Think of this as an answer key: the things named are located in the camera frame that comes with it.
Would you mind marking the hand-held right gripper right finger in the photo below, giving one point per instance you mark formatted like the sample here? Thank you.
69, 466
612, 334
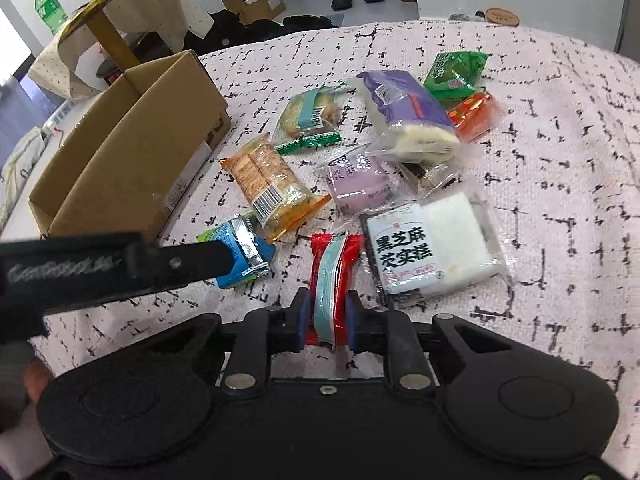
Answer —
353, 325

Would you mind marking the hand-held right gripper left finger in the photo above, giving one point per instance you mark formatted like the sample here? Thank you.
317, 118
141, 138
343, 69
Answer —
301, 322

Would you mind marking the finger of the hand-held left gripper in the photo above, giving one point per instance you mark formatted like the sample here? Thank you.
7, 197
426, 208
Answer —
200, 260

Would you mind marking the blue foil snack packet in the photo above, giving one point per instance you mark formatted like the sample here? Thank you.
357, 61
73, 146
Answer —
245, 250

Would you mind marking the red snack packet blue stripe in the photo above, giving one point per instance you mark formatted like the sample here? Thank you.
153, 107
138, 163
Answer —
330, 270

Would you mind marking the orange cracker packet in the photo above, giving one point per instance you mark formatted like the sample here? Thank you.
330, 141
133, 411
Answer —
270, 185

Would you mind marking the white cake packet black label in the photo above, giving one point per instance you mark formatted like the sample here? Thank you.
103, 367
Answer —
430, 245

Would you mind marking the small purple cake packet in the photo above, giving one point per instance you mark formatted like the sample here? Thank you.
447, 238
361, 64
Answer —
357, 185

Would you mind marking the small green stick packet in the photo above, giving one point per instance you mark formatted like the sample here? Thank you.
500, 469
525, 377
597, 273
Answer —
307, 142

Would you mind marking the clear cookie packet teal band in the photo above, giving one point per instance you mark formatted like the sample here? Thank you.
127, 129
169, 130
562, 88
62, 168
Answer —
307, 112

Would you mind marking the green snack packet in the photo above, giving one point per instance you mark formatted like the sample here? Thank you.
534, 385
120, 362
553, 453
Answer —
455, 75

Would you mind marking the person's left hand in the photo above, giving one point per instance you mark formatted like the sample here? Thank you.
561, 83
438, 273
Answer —
37, 381

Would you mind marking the white bed sheet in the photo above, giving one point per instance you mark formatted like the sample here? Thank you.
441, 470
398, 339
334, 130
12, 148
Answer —
20, 160

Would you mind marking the clear packet dark snack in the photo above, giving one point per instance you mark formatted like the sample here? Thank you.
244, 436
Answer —
430, 175

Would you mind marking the large purple bread packet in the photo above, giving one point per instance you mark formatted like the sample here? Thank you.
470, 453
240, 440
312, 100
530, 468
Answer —
410, 110

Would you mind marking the black clothes pile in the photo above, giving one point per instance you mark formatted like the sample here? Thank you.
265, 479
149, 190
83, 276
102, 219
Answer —
222, 30

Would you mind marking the gold round side table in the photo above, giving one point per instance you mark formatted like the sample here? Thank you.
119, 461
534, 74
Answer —
107, 35

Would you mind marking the orange-red snack packet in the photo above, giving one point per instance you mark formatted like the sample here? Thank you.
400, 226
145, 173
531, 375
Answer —
475, 115

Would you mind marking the cream dotted tablecloth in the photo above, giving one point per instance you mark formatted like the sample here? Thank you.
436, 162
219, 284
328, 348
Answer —
165, 5

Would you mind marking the cardboard box with white paper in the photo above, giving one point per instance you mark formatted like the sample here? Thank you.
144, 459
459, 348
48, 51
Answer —
265, 7

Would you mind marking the green plastic bottle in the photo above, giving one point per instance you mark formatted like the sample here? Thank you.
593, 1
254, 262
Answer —
48, 7

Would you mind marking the round wooden lid container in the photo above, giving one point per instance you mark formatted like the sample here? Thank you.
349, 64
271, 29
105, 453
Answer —
502, 17

